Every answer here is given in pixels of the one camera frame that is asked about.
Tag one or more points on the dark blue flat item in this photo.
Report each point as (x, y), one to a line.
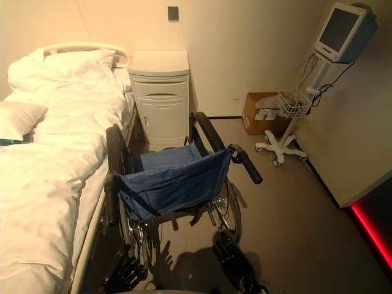
(10, 142)

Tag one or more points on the black cabinet with red light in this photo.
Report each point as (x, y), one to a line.
(375, 214)

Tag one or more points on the small grey-white pillow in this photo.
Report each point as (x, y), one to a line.
(20, 118)

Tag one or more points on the large white pillow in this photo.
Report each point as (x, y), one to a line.
(58, 69)

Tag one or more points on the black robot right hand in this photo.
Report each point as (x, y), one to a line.
(229, 251)

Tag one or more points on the white duvet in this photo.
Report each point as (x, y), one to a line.
(52, 153)

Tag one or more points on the black wall plate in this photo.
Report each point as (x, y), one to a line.
(173, 13)

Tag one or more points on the white bedside cabinet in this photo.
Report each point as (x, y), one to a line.
(162, 95)

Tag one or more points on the patient monitor with screen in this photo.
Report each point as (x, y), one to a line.
(340, 30)

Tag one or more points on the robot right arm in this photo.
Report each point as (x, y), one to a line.
(249, 280)

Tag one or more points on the blue seat black wheelchair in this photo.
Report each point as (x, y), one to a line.
(171, 180)

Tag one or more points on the white hospital bed frame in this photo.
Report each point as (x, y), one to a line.
(88, 232)

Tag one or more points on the white papers in box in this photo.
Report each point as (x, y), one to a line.
(267, 114)

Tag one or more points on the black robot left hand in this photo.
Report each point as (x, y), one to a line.
(125, 269)

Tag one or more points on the white wheeled monitor stand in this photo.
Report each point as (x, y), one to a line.
(286, 137)

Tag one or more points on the brown cardboard box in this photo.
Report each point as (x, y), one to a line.
(254, 122)

